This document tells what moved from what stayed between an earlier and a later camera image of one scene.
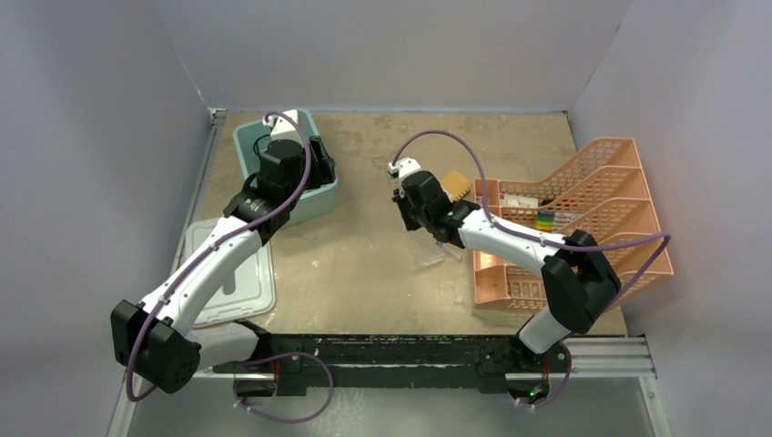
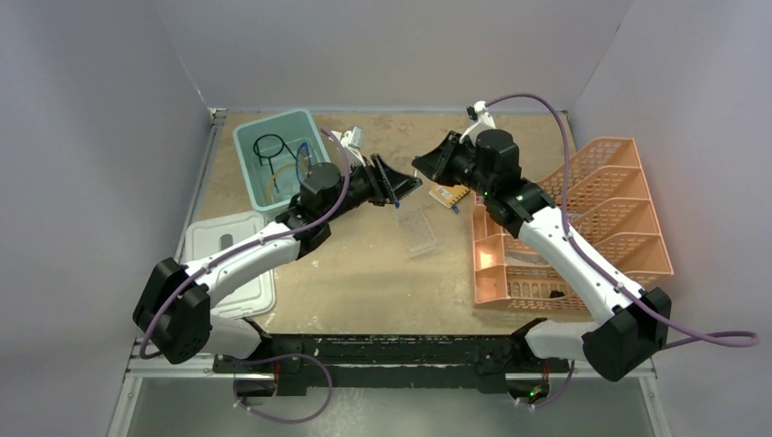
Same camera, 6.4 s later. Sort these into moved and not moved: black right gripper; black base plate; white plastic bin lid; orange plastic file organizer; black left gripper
Moved: black right gripper; black left gripper
Not moved: white plastic bin lid; black base plate; orange plastic file organizer
